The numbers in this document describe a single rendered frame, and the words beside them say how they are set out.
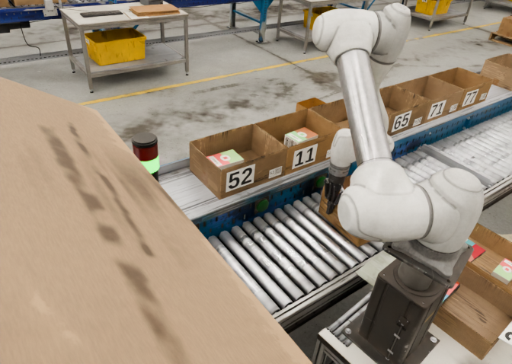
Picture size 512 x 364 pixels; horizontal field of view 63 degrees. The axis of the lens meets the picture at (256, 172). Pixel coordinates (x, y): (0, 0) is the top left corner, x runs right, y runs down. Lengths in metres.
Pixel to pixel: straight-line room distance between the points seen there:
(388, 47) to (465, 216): 0.61
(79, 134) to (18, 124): 0.03
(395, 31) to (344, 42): 0.19
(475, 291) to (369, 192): 1.00
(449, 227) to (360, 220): 0.25
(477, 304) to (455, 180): 0.87
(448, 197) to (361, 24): 0.59
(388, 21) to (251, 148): 1.14
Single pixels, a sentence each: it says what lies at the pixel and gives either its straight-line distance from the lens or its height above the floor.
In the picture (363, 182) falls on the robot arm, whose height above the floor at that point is 1.46.
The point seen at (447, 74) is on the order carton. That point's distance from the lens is 3.60.
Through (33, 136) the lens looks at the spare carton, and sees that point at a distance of 0.18.
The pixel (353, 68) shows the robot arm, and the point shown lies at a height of 1.66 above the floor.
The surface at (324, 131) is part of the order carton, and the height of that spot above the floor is 0.98.
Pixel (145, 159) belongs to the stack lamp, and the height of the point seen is 1.62.
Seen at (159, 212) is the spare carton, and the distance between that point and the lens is 0.16.
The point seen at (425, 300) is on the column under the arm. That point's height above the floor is 1.08.
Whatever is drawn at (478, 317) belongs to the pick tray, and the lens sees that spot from 1.94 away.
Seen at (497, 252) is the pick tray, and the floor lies 0.76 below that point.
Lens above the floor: 2.09
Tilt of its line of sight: 34 degrees down
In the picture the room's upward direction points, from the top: 5 degrees clockwise
